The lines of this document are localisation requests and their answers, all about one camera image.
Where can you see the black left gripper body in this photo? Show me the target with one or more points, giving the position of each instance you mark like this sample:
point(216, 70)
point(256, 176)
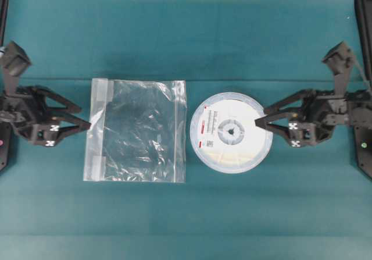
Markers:
point(26, 111)

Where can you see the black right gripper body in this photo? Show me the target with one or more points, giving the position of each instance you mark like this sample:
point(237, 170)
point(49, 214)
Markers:
point(327, 110)

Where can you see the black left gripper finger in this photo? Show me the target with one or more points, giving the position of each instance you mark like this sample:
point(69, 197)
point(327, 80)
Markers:
point(43, 109)
point(52, 132)

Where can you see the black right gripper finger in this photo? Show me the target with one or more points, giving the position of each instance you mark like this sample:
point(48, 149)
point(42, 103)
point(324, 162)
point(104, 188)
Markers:
point(296, 134)
point(299, 102)

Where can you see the white component tape reel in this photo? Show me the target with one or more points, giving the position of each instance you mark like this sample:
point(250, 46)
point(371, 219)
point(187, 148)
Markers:
point(224, 136)

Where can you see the clear plastic zip bag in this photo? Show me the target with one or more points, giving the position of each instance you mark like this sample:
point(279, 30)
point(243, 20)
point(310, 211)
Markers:
point(138, 131)

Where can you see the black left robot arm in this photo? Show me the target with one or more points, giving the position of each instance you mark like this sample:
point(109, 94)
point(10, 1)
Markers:
point(6, 131)

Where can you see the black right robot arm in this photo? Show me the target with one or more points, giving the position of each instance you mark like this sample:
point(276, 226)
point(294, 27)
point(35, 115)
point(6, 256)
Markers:
point(362, 142)

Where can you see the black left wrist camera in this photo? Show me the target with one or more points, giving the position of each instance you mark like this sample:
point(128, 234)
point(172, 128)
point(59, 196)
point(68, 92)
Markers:
point(14, 62)

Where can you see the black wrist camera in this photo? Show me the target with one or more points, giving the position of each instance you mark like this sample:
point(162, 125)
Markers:
point(340, 60)
point(14, 62)

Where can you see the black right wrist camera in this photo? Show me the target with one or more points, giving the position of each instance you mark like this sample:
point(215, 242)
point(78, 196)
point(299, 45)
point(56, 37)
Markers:
point(340, 60)

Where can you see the left black frame rail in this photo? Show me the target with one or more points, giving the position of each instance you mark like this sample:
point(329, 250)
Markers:
point(3, 15)

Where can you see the black frame rail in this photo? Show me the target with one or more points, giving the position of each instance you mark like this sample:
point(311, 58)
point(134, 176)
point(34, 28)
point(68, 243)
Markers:
point(363, 12)
point(3, 15)

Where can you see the right black frame rail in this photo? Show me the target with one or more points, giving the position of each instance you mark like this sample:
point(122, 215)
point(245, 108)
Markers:
point(363, 12)

